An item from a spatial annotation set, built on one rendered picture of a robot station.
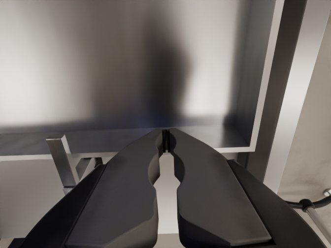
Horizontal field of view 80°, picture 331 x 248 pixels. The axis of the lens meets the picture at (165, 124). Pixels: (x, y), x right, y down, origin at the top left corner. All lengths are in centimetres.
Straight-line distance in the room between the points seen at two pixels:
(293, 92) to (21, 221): 30
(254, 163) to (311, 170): 149
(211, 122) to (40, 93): 14
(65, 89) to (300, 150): 144
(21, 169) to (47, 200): 4
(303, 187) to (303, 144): 37
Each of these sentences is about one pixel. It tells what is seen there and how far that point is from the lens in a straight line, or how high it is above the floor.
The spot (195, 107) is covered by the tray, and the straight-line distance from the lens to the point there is 16.
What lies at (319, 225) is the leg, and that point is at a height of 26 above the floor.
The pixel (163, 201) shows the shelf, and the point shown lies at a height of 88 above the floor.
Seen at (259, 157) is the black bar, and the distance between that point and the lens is 18.
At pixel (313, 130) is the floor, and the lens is 147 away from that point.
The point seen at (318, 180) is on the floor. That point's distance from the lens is 176.
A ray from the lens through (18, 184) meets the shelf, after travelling 25.
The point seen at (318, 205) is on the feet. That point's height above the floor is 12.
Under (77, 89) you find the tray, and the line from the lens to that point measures 17.
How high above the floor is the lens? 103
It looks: 63 degrees down
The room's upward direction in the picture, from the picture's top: 180 degrees clockwise
